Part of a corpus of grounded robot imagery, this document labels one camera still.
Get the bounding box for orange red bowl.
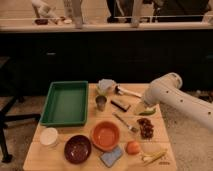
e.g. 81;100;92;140
90;121;120;152

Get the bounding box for white cup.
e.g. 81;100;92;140
40;128;58;147

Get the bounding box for small metal cup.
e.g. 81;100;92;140
95;95;107;111

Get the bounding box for orange fruit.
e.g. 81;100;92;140
125;141;141;155

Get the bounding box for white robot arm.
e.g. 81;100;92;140
141;72;213;131

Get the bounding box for yellow corn pieces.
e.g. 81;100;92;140
142;151;166;165

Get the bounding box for dark maroon bowl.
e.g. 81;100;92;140
64;135;92;164

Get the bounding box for brown dried fruit cluster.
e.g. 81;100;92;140
137;118;154;139

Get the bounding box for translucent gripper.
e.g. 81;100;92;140
134;101;156;115

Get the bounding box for green plastic tray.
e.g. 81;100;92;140
40;81;89;127

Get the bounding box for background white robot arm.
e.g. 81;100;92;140
31;0;58;19

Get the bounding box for blue sponge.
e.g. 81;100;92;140
100;146;123;168

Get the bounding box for black eraser block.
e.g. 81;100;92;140
111;100;130;112

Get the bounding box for green chili pepper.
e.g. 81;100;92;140
139;108;156;116

